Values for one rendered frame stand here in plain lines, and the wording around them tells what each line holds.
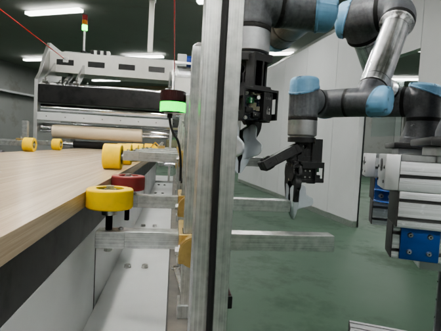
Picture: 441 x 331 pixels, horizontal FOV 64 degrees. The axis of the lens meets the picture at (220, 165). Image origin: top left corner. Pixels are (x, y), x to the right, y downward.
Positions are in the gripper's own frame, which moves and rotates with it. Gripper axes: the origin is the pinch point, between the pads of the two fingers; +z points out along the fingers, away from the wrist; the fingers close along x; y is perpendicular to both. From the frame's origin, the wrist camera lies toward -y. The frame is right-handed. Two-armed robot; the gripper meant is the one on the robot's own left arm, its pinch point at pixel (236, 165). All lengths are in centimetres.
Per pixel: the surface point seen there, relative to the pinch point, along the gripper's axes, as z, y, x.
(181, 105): -12.4, -19.0, -4.5
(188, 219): 8.7, 4.6, -11.2
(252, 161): 0.9, -38.7, 28.2
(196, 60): -17.1, 4.6, -11.2
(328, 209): 83, -336, 358
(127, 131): -12, -276, 41
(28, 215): 5.5, 13.2, -34.5
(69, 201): 5.7, 2.5, -29.3
